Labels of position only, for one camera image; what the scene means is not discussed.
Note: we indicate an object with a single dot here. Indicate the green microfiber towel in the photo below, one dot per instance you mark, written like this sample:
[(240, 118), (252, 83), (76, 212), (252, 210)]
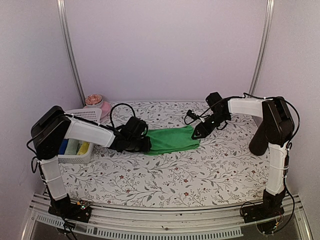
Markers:
[(171, 140)]

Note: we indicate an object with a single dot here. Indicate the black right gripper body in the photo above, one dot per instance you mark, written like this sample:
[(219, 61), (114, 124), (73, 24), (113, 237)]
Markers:
[(218, 120)]

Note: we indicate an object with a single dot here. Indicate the dark brown cylinder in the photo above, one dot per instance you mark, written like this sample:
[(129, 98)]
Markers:
[(259, 144)]

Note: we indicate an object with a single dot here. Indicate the pink plate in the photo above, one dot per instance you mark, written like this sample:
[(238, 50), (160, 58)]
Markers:
[(104, 106)]

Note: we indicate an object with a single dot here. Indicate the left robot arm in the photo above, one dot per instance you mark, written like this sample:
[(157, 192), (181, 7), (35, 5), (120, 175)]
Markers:
[(56, 125)]

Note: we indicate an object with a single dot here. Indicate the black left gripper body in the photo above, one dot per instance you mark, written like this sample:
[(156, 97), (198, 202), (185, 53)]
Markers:
[(135, 146)]

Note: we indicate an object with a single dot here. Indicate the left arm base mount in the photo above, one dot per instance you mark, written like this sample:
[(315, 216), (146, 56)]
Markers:
[(66, 209)]

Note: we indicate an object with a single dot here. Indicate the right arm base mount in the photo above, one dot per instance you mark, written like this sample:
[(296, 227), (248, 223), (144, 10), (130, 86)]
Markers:
[(252, 212)]

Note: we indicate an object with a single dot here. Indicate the white plastic basket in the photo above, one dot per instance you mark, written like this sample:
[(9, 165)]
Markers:
[(83, 128)]

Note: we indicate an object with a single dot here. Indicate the blue rolled towel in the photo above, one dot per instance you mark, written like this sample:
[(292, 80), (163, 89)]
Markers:
[(63, 147)]

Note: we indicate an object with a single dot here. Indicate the floral patterned table mat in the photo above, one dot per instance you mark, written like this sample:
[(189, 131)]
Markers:
[(222, 170)]

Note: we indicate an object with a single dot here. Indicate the aluminium front rail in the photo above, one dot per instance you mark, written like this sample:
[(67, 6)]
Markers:
[(111, 222)]

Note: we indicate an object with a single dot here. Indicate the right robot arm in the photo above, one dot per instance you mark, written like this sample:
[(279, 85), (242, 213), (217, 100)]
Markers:
[(274, 134)]

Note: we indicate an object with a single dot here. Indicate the light green rolled towel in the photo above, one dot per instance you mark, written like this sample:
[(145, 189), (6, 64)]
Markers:
[(72, 147)]

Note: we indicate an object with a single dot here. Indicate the yellow-green crocodile towel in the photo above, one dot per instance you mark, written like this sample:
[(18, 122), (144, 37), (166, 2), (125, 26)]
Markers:
[(83, 148)]

